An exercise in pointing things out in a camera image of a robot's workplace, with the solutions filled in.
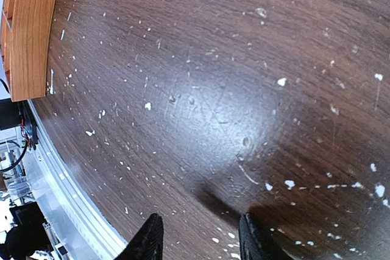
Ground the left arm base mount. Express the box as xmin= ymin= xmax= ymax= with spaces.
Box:
xmin=1 ymin=98 xmax=38 ymax=150

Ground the wooden compartment tray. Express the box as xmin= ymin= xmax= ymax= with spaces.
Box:
xmin=1 ymin=0 xmax=56 ymax=102

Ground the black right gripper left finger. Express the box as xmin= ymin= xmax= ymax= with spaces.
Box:
xmin=115 ymin=213 xmax=164 ymax=260

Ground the front aluminium rail frame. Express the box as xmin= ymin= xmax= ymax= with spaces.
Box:
xmin=23 ymin=100 xmax=127 ymax=259

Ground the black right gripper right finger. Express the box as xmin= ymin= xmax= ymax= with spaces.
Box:
xmin=238 ymin=213 xmax=292 ymax=260

